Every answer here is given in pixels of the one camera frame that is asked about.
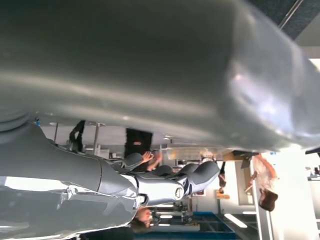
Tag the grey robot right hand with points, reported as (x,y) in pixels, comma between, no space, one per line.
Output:
(124,66)

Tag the steel workbench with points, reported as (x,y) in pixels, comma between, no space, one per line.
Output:
(96,139)

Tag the person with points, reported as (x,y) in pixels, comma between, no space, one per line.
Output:
(137,142)
(222,179)
(265,175)

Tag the long ceiling light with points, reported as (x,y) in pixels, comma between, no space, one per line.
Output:
(235,220)

